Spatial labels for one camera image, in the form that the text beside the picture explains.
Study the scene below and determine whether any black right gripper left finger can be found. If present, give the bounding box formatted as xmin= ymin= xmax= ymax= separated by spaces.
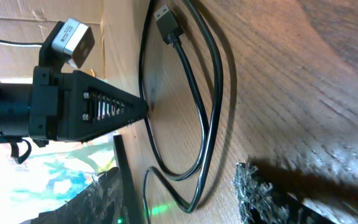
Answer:
xmin=25 ymin=167 xmax=123 ymax=224

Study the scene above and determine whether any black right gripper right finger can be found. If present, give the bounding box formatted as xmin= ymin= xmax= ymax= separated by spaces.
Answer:
xmin=233 ymin=162 xmax=331 ymax=224

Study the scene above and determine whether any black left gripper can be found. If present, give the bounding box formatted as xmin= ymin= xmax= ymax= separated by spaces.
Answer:
xmin=29 ymin=66 xmax=149 ymax=142

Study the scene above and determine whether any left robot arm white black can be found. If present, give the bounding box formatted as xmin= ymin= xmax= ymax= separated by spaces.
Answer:
xmin=0 ymin=67 xmax=148 ymax=142

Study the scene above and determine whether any brown cardboard panel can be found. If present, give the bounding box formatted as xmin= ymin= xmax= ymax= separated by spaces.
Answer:
xmin=0 ymin=0 xmax=106 ymax=79

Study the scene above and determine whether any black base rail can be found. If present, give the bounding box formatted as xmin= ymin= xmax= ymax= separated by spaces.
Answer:
xmin=113 ymin=135 xmax=144 ymax=224

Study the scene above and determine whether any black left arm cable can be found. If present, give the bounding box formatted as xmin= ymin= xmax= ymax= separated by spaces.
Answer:
xmin=0 ymin=35 xmax=43 ymax=49

